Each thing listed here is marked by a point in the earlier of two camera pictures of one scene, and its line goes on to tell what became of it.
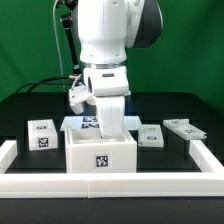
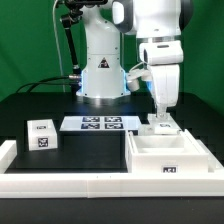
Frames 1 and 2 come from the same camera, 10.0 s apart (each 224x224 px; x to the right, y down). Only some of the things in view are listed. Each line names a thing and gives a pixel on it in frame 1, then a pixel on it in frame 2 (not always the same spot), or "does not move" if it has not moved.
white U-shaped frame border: x=207 y=183 does not move
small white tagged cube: x=42 y=135 does not move
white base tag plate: x=132 y=123 does not move
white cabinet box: x=87 y=152 -> x=165 y=153
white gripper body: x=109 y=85 -> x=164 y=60
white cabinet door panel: x=150 y=135 -> x=163 y=125
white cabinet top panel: x=185 y=129 -> x=213 y=163
